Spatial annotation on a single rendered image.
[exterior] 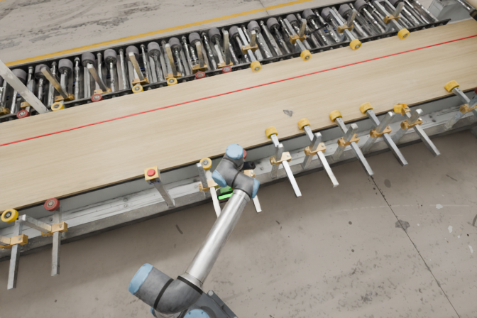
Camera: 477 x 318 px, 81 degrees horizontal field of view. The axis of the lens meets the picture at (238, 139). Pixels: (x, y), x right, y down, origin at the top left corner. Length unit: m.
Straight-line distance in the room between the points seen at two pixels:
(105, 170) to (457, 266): 2.93
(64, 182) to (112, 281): 1.04
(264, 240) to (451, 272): 1.58
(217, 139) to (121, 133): 0.71
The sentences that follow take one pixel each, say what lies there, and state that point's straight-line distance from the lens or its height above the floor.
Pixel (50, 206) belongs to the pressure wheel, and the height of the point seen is 0.91.
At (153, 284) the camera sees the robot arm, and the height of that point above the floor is 1.45.
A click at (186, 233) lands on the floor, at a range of 2.72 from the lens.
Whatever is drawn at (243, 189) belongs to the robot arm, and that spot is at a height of 1.37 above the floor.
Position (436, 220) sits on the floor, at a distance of 3.25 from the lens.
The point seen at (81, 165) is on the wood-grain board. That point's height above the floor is 0.90.
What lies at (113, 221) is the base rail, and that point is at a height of 0.70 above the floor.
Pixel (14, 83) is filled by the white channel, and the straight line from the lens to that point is 2.46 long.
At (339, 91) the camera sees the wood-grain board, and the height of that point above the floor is 0.90.
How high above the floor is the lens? 2.61
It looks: 58 degrees down
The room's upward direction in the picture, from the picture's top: 1 degrees counter-clockwise
